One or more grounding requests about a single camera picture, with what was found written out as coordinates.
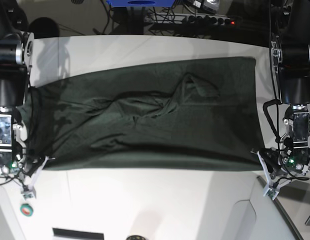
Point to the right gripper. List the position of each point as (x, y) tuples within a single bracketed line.
[(26, 164)]

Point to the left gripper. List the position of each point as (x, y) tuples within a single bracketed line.
[(275, 165)]

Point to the dark green t-shirt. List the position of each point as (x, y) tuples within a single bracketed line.
[(191, 115)]

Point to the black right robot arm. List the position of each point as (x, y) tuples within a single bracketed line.
[(16, 51)]

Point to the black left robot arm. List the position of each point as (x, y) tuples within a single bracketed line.
[(287, 113)]

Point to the green red round button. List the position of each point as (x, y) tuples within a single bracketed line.
[(26, 210)]

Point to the black white label plate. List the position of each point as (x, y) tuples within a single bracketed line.
[(77, 235)]

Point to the black round knob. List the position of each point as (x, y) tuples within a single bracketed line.
[(135, 237)]

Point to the grey power strip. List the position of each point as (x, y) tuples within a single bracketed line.
[(183, 18)]

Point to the blue plastic bin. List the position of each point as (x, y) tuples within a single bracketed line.
[(141, 3)]

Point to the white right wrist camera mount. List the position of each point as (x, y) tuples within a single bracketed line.
[(28, 189)]

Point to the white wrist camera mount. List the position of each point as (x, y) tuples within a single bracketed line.
[(273, 186), (28, 189)]

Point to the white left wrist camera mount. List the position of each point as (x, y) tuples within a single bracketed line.
[(273, 186)]

